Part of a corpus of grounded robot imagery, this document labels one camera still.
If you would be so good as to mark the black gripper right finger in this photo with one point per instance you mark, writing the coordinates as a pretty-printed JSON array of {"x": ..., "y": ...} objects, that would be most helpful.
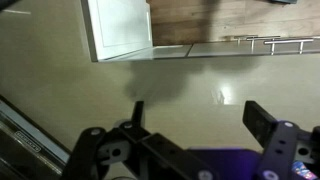
[{"x": 280, "y": 146}]

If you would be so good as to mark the grey lower cabinet front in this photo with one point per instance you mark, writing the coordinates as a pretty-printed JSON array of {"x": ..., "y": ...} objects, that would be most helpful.
[
  {"x": 170, "y": 52},
  {"x": 233, "y": 49}
]

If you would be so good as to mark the white lower cabinet door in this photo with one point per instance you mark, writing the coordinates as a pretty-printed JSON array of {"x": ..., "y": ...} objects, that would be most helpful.
[{"x": 120, "y": 23}]

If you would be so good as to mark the black silver toaster oven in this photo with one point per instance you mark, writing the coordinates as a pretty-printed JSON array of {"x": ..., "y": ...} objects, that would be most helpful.
[{"x": 23, "y": 146}]

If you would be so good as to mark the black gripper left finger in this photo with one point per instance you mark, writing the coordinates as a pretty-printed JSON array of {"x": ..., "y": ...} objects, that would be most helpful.
[{"x": 160, "y": 153}]

